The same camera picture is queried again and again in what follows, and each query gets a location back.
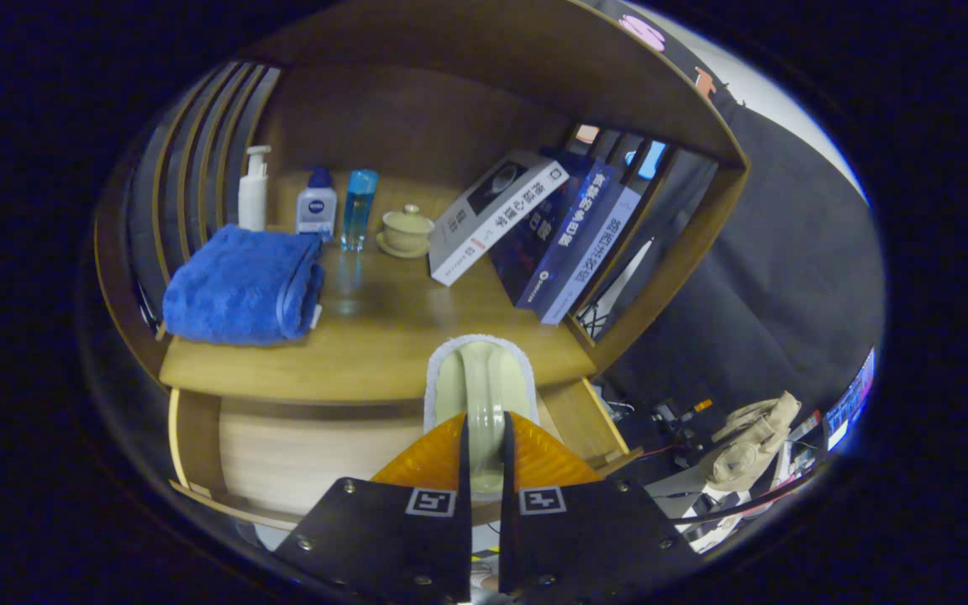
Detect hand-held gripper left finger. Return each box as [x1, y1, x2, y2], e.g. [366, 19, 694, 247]
[272, 412, 473, 604]

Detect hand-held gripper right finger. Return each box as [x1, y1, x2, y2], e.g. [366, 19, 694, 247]
[497, 410, 708, 599]

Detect wooden drawer with black knob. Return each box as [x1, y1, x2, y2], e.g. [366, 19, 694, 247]
[166, 378, 644, 532]

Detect light green scrub brush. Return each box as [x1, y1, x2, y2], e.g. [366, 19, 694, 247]
[423, 334, 540, 497]

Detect wooden countertop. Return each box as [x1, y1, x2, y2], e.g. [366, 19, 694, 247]
[158, 172, 598, 406]

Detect wooden cabinet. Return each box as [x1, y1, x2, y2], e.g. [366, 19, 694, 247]
[93, 0, 752, 539]

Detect beige bag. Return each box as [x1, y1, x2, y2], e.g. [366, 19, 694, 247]
[702, 391, 802, 494]

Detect light purple book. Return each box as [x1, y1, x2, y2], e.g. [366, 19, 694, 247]
[539, 185, 644, 326]

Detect dark blue book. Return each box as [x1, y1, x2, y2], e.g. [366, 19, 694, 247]
[488, 147, 619, 310]

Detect beige lidded teacup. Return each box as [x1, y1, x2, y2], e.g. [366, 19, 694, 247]
[376, 203, 436, 260]

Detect lit screen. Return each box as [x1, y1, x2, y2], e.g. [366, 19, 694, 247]
[824, 349, 876, 450]

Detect blue rolled towel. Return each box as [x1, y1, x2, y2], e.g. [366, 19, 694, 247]
[162, 224, 327, 348]

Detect white book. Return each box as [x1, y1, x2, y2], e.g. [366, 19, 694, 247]
[429, 150, 571, 287]

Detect clear blue bottle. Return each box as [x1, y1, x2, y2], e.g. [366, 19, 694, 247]
[340, 169, 381, 253]

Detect white bottle with blue cap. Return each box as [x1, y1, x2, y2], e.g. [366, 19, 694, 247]
[295, 166, 339, 243]

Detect black backdrop cloth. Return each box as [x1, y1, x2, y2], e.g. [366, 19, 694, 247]
[127, 0, 886, 413]

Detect white pump bottle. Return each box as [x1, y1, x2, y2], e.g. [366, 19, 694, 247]
[238, 145, 273, 233]

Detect floor cables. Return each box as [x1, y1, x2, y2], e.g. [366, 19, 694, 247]
[597, 391, 716, 471]

